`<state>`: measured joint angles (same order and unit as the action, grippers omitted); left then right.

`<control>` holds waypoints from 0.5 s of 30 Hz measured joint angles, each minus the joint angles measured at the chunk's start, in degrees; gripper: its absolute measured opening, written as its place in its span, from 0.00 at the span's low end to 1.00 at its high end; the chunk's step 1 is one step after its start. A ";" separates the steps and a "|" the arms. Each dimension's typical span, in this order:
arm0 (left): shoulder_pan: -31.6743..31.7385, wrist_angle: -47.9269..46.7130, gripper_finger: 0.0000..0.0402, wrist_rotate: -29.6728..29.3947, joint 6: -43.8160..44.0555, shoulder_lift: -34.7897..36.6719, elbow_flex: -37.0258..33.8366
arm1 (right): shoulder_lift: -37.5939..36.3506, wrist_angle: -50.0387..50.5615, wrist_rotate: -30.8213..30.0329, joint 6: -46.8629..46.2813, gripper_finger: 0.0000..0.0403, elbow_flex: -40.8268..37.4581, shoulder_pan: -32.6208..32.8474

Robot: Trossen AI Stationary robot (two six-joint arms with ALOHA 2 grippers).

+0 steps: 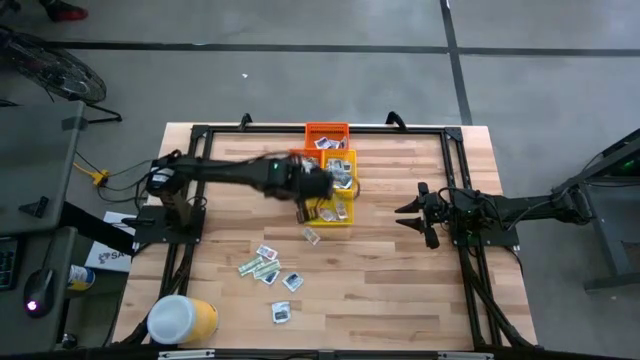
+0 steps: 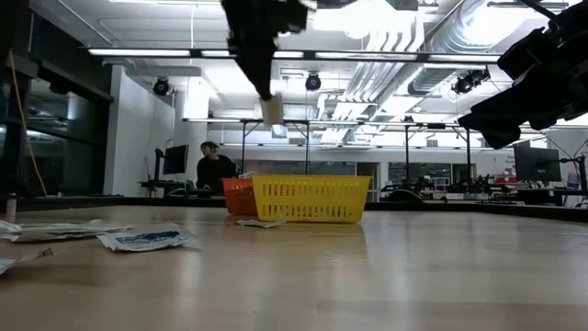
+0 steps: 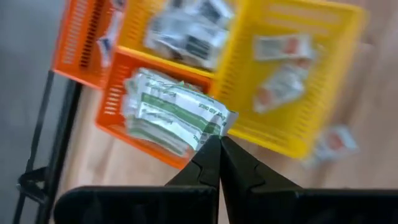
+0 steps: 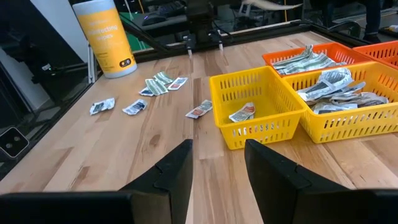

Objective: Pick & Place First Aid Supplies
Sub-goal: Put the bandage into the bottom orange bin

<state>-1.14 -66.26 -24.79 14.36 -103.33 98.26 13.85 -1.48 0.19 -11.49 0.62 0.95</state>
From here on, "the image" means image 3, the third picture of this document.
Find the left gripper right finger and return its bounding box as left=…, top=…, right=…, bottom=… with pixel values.
left=220, top=136, right=303, bottom=224

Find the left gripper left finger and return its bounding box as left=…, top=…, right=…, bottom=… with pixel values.
left=164, top=135, right=222, bottom=224

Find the narrow pale strip packet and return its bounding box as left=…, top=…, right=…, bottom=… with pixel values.
left=303, top=124, right=359, bottom=169

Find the orange-red plastic basket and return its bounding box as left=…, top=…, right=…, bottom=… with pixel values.
left=95, top=46, right=216, bottom=170
left=51, top=0, right=129, bottom=91

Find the yellow plastic basket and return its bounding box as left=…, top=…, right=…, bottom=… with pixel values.
left=117, top=0, right=248, bottom=79
left=211, top=0, right=368, bottom=160

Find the black clamp handle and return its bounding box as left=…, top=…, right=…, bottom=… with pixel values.
left=17, top=166, right=50, bottom=205

